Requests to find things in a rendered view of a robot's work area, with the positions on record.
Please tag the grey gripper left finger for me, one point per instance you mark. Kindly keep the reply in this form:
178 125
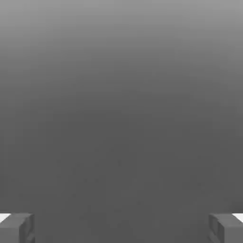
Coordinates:
13 229

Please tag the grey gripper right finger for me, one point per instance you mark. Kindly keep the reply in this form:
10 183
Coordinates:
227 230

